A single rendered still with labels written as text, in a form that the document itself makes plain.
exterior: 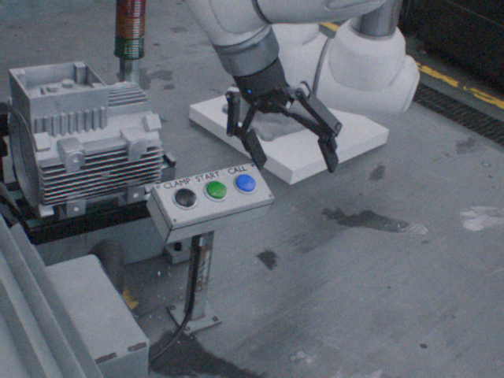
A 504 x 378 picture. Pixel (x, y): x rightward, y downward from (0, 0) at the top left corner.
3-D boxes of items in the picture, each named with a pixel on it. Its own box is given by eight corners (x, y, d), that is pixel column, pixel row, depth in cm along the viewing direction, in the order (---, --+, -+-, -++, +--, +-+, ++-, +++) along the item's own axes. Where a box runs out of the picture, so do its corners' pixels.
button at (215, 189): (209, 205, 96) (213, 198, 95) (200, 189, 98) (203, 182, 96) (227, 201, 98) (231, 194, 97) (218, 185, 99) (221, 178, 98)
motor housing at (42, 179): (45, 240, 106) (40, 135, 95) (9, 177, 118) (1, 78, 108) (161, 212, 116) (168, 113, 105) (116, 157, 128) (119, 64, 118)
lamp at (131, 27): (121, 40, 135) (122, 18, 133) (109, 28, 139) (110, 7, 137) (149, 37, 139) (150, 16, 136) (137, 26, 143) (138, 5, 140)
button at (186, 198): (178, 213, 94) (180, 206, 93) (169, 197, 95) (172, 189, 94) (197, 209, 95) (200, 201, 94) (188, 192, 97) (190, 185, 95)
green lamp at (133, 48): (121, 61, 138) (121, 40, 135) (109, 49, 142) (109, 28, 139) (148, 57, 141) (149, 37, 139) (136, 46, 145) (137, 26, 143)
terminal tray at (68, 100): (32, 142, 100) (30, 99, 96) (11, 110, 107) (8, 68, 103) (109, 130, 106) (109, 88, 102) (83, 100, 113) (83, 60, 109)
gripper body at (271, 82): (287, 44, 100) (305, 94, 106) (239, 48, 105) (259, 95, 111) (268, 75, 96) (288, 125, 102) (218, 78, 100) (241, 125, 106)
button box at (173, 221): (164, 245, 95) (172, 224, 91) (144, 204, 98) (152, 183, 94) (264, 216, 104) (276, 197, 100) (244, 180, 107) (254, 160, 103)
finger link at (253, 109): (261, 104, 103) (253, 99, 103) (239, 144, 113) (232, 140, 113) (271, 87, 106) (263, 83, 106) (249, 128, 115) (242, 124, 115)
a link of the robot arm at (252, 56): (226, 13, 102) (240, 46, 106) (199, 49, 97) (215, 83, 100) (279, 8, 97) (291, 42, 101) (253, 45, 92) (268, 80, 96)
